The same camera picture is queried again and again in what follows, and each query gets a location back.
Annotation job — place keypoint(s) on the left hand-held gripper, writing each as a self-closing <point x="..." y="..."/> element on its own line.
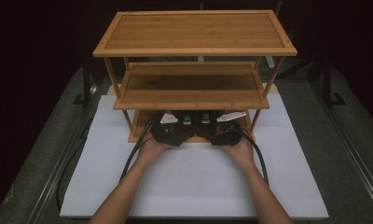
<point x="166" y="132"/>

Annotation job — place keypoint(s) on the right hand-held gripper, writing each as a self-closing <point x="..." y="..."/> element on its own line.
<point x="228" y="132"/>

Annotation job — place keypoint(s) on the three-tier wooden shoe rack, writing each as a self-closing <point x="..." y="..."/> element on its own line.
<point x="194" y="31"/>

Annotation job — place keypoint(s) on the person's right hand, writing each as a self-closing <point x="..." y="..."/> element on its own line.
<point x="242" y="152"/>

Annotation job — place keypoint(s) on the white board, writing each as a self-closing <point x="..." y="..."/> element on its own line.
<point x="200" y="186"/>

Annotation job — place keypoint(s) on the tan wooden board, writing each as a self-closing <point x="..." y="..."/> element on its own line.
<point x="111" y="90"/>

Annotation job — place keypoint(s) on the black metal stand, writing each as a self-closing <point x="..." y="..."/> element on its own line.
<point x="330" y="84"/>
<point x="86" y="84"/>

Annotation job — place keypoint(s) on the metal table rail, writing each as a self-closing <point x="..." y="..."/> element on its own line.
<point x="349" y="146"/>
<point x="55" y="174"/>

